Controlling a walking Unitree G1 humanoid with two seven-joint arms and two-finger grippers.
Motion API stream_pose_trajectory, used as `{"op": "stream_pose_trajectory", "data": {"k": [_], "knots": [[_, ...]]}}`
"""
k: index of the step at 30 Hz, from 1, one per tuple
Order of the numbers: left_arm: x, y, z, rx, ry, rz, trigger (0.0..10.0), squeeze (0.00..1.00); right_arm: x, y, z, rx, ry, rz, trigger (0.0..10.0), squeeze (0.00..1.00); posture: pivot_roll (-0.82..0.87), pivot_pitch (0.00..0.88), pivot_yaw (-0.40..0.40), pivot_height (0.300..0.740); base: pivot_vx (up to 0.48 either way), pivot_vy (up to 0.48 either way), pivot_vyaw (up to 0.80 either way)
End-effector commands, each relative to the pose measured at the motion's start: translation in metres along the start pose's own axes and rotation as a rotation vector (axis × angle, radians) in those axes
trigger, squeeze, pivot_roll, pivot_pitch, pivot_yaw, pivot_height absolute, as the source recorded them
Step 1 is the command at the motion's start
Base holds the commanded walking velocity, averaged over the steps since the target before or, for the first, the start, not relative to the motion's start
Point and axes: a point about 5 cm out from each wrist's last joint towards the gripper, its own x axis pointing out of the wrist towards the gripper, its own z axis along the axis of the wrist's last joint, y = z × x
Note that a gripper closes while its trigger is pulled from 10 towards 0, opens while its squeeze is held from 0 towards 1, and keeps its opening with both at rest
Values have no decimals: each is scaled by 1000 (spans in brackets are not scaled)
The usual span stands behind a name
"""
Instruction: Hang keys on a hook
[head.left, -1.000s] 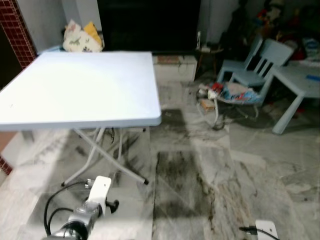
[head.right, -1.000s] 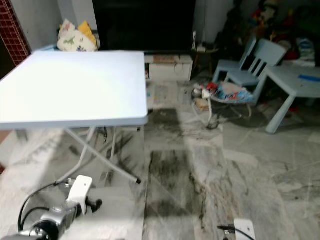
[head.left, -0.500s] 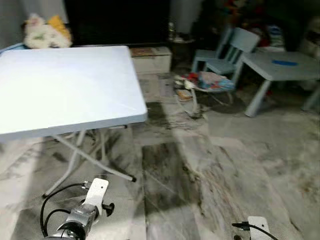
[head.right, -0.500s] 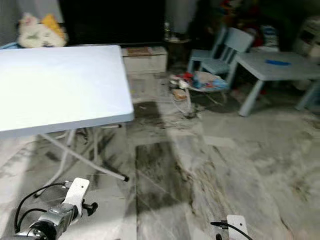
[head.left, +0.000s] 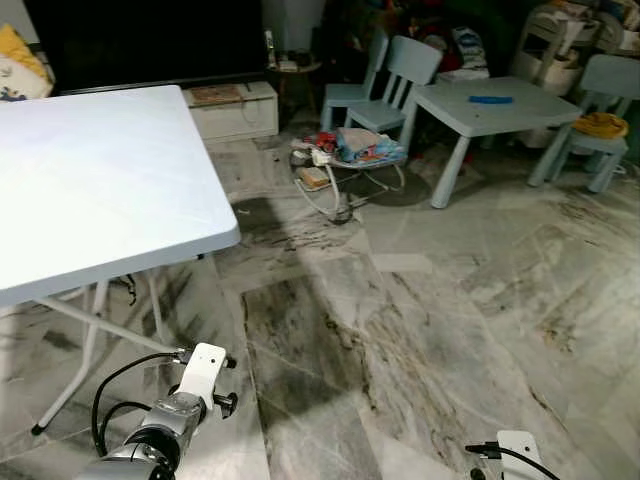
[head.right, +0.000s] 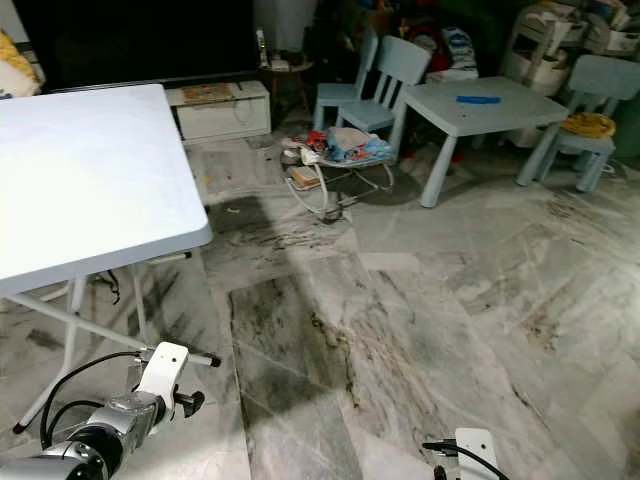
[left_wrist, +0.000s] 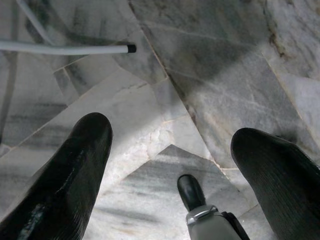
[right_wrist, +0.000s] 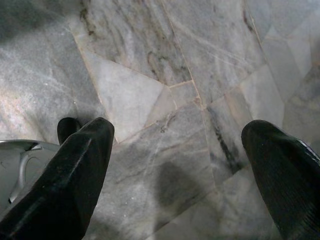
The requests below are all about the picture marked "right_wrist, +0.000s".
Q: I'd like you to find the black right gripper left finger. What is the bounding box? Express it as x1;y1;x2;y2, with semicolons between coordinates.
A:
0;117;115;240

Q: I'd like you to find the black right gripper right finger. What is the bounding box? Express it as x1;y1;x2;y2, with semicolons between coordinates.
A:
240;119;320;240

